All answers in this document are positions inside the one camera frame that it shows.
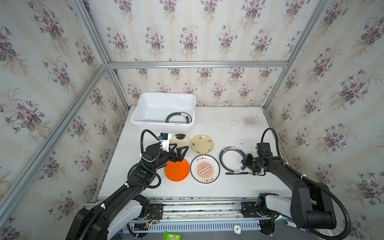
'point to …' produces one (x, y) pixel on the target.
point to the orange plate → (177, 171)
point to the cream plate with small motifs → (202, 144)
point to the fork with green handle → (242, 173)
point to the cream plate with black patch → (181, 140)
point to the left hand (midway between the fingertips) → (182, 144)
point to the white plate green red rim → (230, 159)
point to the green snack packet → (172, 236)
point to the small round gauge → (237, 229)
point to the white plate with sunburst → (205, 169)
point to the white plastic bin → (165, 112)
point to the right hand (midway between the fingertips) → (243, 163)
